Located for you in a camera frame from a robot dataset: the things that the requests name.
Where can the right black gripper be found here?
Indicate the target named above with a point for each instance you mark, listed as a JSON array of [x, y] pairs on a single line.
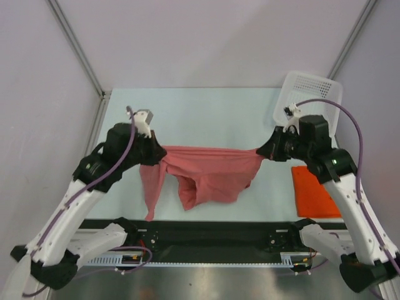
[[270, 149]]

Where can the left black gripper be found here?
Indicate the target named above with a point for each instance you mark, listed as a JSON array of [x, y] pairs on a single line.
[[157, 152]]

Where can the pink red t shirt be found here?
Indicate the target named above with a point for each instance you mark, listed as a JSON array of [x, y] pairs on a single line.
[[204, 174]]

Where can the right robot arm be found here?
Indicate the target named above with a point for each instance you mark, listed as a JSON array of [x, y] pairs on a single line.
[[370, 258]]

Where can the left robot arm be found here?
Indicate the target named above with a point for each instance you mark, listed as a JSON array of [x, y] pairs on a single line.
[[51, 258]]

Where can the folded orange t shirt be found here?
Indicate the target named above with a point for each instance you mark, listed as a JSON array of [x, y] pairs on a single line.
[[311, 198]]

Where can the white plastic basket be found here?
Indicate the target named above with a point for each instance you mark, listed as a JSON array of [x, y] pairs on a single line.
[[299, 87]]

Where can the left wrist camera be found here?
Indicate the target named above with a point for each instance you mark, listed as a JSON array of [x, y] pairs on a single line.
[[142, 120]]

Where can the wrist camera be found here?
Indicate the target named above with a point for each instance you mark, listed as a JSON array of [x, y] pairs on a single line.
[[142, 120], [293, 114]]

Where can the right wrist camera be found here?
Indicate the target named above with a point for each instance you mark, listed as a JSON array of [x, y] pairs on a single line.
[[293, 114]]

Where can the left aluminium corner post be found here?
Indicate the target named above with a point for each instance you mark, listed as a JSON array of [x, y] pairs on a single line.
[[75, 45]]

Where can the aluminium corner post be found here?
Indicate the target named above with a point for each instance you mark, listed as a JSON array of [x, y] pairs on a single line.
[[355, 32], [75, 45]]

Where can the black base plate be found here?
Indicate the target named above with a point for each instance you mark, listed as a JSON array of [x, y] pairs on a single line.
[[218, 241]]

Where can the white slotted cable duct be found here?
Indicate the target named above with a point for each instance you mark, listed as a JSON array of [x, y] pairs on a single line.
[[109, 260]]

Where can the right aluminium corner post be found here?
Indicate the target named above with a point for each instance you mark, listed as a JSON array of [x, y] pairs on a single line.
[[355, 32]]

